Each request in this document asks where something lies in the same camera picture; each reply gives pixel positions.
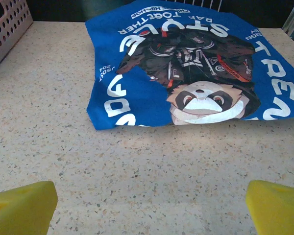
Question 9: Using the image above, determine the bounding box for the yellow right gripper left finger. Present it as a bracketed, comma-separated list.
[0, 181, 58, 235]

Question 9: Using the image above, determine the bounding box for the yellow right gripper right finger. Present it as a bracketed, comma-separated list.
[245, 180, 294, 235]

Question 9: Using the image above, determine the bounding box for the pink perforated plastic basket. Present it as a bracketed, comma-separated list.
[0, 0, 34, 74]

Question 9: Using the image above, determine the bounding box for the blue printed t-shirt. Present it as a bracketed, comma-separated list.
[85, 0, 294, 131]

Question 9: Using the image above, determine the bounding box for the aluminium corner post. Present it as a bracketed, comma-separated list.
[281, 0, 294, 48]

